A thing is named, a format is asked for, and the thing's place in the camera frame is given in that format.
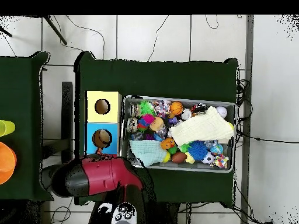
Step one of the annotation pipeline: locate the small toy soccer ball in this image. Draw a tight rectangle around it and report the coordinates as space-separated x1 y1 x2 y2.
201 151 215 165

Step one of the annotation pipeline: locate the black upright panel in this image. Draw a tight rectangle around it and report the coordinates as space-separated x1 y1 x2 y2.
61 81 74 165

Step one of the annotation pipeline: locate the orange toy basketball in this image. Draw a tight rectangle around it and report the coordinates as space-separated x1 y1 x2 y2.
169 101 185 116

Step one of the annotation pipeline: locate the blue spiky rubber ball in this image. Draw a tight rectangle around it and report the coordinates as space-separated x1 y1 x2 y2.
187 140 208 161

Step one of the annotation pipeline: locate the wire mesh bin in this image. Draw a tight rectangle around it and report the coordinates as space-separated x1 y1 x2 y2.
119 94 237 174

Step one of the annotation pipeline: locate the yellow-green plastic cup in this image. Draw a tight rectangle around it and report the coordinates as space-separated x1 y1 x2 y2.
0 120 16 138

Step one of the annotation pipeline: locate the black floor cable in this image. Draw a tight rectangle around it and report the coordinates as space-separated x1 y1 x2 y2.
147 15 169 62
65 15 105 59

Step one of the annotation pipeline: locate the black round floor base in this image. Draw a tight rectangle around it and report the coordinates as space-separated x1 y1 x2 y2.
40 164 68 187

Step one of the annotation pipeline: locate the wooden box with three holes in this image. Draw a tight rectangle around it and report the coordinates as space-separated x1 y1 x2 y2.
83 90 123 162

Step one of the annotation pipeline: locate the dark green side table cloth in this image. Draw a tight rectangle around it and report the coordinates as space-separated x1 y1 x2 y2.
0 51 54 202

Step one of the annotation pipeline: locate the green spiky rubber ball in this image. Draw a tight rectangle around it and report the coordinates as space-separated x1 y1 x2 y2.
139 100 157 117

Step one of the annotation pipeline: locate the orange plastic bowl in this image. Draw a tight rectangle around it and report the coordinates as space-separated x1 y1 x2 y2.
0 141 18 186

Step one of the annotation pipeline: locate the black cable bundle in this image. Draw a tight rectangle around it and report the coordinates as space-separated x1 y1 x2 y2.
235 79 253 123

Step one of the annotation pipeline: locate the cream knitted cloth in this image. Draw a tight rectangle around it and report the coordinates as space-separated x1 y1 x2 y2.
169 106 235 147

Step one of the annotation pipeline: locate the white toy baseball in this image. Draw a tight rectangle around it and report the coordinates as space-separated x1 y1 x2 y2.
215 106 228 119

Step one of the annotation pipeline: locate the light blue waffle cloth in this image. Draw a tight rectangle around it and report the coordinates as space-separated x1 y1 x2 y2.
128 139 169 167

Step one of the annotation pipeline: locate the white cloth with coloured spots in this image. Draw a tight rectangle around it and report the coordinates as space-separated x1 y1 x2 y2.
210 153 230 169

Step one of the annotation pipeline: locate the orange tiger plush toy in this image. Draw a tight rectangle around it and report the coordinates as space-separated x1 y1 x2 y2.
95 147 110 157

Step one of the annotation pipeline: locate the black tripod leg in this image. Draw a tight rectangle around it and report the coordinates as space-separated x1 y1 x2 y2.
43 15 68 46
0 25 13 38

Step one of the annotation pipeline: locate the pink spiky rubber ball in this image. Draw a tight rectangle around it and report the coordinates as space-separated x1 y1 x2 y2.
138 113 157 128

